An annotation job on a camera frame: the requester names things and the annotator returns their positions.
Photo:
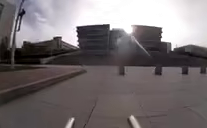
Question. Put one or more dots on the wide concrete stairs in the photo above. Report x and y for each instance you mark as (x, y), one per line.
(101, 59)

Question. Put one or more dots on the short square bollard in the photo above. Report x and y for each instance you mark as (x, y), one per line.
(184, 69)
(122, 70)
(158, 70)
(203, 69)

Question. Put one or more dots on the dark layered building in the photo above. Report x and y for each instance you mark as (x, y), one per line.
(92, 38)

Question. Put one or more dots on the grey concrete slab plaza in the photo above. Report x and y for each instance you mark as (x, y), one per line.
(124, 96)

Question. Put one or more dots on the dark block building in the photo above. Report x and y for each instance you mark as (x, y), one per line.
(147, 36)

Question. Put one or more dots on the low wide building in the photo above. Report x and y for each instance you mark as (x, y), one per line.
(47, 46)

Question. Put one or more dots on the robot's own part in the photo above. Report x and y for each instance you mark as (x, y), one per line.
(70, 123)
(134, 122)

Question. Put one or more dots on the raised concrete kerb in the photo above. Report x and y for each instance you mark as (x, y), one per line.
(31, 87)

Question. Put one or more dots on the low flat building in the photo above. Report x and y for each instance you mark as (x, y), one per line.
(191, 50)

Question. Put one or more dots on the tall lamp pole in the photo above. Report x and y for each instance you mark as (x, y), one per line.
(13, 40)

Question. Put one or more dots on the large pale building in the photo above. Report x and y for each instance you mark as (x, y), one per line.
(1, 26)

